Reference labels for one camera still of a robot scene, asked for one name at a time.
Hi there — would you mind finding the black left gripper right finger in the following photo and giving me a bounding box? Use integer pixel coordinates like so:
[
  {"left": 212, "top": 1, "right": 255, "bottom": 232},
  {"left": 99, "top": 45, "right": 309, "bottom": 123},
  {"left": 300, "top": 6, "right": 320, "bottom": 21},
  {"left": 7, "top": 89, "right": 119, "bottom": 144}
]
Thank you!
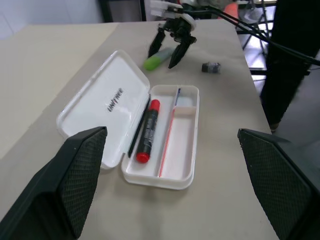
[{"left": 237, "top": 128, "right": 320, "bottom": 240}]

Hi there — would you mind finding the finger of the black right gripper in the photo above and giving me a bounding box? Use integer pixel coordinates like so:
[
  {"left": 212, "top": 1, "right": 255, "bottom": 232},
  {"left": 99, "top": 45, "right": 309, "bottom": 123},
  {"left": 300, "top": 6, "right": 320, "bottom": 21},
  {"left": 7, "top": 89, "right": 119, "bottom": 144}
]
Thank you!
[
  {"left": 168, "top": 41, "right": 192, "bottom": 69},
  {"left": 148, "top": 27, "right": 168, "bottom": 57}
]

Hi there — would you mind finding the green capped marker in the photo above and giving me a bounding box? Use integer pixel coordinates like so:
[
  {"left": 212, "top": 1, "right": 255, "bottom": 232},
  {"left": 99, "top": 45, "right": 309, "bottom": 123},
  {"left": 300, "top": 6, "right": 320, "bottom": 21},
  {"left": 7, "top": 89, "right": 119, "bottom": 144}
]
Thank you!
[{"left": 143, "top": 47, "right": 176, "bottom": 72}]

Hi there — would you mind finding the white plastic pencil case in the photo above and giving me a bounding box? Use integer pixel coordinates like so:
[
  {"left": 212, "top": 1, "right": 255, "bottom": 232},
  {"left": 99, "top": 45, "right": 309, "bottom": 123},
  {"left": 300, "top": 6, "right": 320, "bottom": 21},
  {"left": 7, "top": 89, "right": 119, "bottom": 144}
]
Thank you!
[{"left": 56, "top": 49, "right": 200, "bottom": 191}]

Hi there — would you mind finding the red capped marker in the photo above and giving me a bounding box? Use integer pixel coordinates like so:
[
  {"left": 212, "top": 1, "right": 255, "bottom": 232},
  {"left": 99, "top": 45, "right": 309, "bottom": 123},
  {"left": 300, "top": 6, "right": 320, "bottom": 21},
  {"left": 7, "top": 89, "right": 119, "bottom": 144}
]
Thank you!
[{"left": 136, "top": 99, "right": 161, "bottom": 164}]

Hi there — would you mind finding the orange chair seat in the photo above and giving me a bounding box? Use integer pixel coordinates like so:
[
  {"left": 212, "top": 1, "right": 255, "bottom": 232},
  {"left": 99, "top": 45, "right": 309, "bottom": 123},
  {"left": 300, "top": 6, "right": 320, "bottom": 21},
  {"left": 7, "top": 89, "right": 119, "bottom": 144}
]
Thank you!
[{"left": 223, "top": 3, "right": 241, "bottom": 25}]

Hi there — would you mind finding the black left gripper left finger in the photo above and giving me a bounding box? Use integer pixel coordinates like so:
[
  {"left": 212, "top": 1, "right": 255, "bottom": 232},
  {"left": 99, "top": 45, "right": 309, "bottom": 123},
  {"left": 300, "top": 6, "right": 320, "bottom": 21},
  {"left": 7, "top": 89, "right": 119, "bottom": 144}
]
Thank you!
[{"left": 0, "top": 126, "right": 108, "bottom": 240}]

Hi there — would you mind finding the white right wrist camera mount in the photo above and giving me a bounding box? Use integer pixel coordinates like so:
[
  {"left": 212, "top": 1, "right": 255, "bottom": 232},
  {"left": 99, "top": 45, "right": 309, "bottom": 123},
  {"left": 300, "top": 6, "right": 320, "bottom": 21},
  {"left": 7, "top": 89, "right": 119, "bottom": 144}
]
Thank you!
[{"left": 151, "top": 0, "right": 197, "bottom": 28}]

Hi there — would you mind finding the small black grey block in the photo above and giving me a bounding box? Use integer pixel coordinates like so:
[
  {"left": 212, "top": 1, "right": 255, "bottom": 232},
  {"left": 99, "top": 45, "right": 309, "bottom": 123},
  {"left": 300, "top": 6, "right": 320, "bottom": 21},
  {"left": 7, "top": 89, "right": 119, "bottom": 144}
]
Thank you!
[{"left": 201, "top": 60, "right": 222, "bottom": 75}]

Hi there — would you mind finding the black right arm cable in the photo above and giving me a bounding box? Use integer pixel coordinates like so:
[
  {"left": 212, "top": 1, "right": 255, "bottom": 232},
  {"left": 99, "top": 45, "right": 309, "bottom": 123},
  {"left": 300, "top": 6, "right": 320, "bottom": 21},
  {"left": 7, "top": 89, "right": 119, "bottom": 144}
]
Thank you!
[{"left": 206, "top": 5, "right": 320, "bottom": 66}]

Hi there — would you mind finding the dark standing leg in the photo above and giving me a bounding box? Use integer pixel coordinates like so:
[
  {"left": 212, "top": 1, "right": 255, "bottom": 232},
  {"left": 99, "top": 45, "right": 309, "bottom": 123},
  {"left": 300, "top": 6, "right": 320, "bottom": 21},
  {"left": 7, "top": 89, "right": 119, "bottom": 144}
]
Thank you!
[{"left": 259, "top": 0, "right": 320, "bottom": 133}]

